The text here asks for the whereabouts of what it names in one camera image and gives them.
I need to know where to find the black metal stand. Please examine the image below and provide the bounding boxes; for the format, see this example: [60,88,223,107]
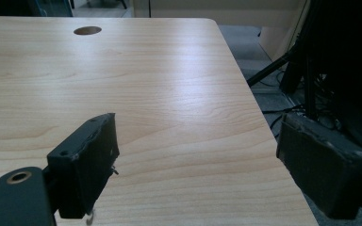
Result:
[246,0,328,121]

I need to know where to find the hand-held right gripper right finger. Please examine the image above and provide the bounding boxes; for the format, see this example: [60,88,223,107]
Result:
[275,112,362,220]

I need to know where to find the dark cabinet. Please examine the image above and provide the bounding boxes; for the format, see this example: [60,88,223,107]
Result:
[0,0,74,18]

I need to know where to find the black floor cables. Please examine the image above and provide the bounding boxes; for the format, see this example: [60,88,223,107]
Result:
[261,70,307,138]

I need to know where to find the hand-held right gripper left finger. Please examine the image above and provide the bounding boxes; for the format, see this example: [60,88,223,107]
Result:
[46,112,121,219]

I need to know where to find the beige partition panel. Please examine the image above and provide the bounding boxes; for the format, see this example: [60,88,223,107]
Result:
[131,0,309,61]

